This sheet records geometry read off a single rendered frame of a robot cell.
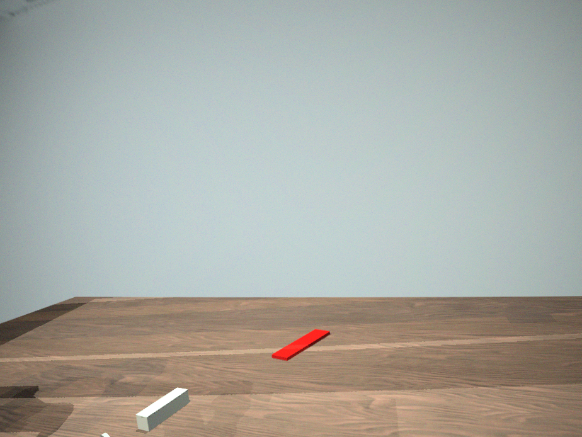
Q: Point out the red flat bar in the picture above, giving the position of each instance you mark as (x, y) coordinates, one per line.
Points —
(299, 345)

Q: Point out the white rectangular bar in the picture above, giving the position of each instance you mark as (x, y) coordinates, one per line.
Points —
(162, 409)

